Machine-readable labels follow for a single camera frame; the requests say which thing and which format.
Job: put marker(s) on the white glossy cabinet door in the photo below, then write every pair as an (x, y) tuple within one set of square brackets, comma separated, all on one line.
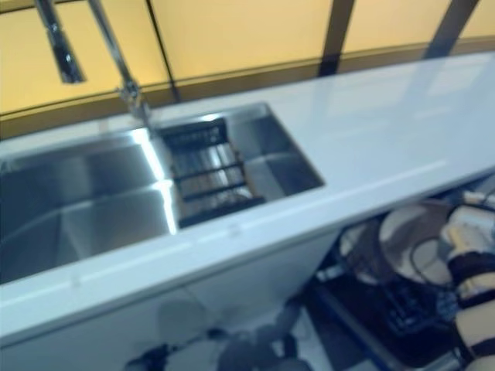
[(77, 336), (263, 270)]

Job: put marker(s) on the stainless steel sink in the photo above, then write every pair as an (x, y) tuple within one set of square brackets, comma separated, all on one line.
[(96, 205)]

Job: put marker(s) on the black steel dish rack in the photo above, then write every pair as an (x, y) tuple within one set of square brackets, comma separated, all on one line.
[(201, 218)]

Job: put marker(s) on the dark window frame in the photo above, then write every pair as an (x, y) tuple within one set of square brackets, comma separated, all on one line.
[(336, 35)]

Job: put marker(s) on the beige round plate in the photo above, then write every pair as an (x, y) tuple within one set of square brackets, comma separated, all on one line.
[(402, 232), (367, 255)]

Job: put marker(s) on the chrome pull-out faucet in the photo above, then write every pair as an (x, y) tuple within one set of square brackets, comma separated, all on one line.
[(114, 42)]

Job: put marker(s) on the open black dishwasher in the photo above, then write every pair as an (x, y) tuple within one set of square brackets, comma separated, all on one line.
[(348, 309)]

